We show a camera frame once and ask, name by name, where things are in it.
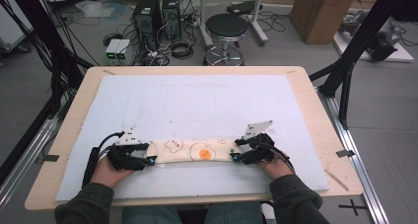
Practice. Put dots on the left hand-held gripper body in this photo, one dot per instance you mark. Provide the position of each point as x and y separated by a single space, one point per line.
123 158

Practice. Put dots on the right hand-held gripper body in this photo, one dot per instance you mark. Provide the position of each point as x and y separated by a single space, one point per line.
261 150

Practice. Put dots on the cream cloth with egg print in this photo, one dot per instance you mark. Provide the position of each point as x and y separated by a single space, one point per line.
190 150

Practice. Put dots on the person's left hand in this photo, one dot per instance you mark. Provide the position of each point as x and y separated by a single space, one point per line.
106 174

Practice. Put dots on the person's right hand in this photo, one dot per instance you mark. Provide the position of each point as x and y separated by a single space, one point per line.
277 168

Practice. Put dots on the person's left leg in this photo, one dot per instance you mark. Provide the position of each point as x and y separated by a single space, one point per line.
153 216

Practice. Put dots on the person's leg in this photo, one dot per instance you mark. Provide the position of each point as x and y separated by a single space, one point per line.
233 214
153 216

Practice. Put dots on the person's right leg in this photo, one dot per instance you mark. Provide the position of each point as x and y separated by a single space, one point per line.
233 214

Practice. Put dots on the white foam mat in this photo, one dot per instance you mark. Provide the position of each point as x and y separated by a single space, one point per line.
197 102

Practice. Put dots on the black tape piece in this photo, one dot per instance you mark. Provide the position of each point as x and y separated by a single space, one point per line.
51 158
345 153

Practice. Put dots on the thin wooden strip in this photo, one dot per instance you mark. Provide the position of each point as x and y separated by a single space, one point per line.
336 180

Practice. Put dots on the white power supply unit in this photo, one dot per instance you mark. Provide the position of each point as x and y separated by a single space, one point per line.
123 49
112 49

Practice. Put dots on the black round stool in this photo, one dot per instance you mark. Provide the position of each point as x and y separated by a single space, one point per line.
226 25

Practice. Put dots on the white metal stand leg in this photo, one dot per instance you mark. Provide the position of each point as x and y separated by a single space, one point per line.
258 20
204 20

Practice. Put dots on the large black computer tower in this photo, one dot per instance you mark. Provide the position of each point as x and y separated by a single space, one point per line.
146 20

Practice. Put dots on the slim black computer tower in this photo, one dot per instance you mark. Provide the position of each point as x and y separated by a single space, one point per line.
171 16

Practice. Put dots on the black flat case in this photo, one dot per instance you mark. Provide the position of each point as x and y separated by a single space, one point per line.
243 7

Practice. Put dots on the clear plastic bag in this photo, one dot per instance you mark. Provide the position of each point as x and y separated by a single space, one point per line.
95 9

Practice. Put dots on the brown cardboard box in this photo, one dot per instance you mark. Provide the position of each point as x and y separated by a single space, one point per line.
323 16

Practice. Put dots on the white board with grey machine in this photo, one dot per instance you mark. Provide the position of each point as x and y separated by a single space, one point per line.
384 43

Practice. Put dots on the white panel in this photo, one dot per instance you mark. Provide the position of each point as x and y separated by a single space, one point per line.
11 20

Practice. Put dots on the aluminium rail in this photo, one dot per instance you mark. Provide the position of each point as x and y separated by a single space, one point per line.
365 184
29 151

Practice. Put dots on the black metal frame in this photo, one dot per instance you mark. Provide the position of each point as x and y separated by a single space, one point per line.
361 36
39 23

